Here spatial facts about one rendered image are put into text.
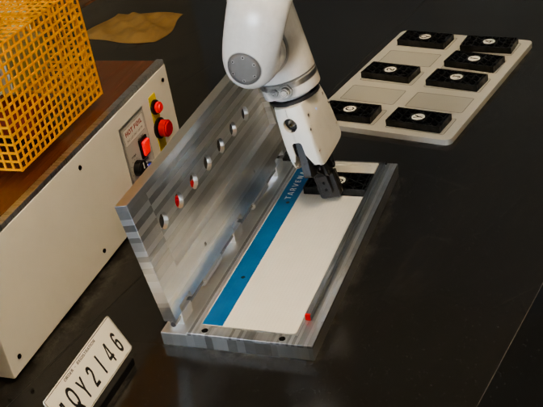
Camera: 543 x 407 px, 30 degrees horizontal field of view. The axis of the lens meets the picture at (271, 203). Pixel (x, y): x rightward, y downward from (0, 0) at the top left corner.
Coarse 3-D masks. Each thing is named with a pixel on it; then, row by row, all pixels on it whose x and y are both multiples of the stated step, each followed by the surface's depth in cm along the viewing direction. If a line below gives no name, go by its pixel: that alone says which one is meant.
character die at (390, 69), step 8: (376, 64) 190; (384, 64) 189; (392, 64) 188; (368, 72) 187; (376, 72) 187; (384, 72) 186; (392, 72) 185; (400, 72) 185; (408, 72) 185; (416, 72) 185; (384, 80) 186; (392, 80) 184; (400, 80) 184; (408, 80) 183
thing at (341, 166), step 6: (336, 162) 158; (342, 162) 158; (348, 162) 157; (354, 162) 157; (360, 162) 157; (336, 168) 157; (342, 168) 156; (348, 168) 156; (354, 168) 156; (360, 168) 156; (366, 168) 155; (372, 168) 155
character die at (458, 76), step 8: (440, 72) 182; (448, 72) 182; (456, 72) 182; (464, 72) 181; (472, 72) 180; (432, 80) 180; (440, 80) 180; (448, 80) 179; (456, 80) 179; (464, 80) 178; (472, 80) 178; (480, 80) 178; (456, 88) 178; (464, 88) 177; (472, 88) 176
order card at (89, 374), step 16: (96, 336) 125; (112, 336) 127; (80, 352) 122; (96, 352) 124; (112, 352) 126; (128, 352) 129; (80, 368) 121; (96, 368) 123; (112, 368) 126; (64, 384) 119; (80, 384) 121; (96, 384) 123; (48, 400) 116; (64, 400) 118; (80, 400) 120; (96, 400) 122
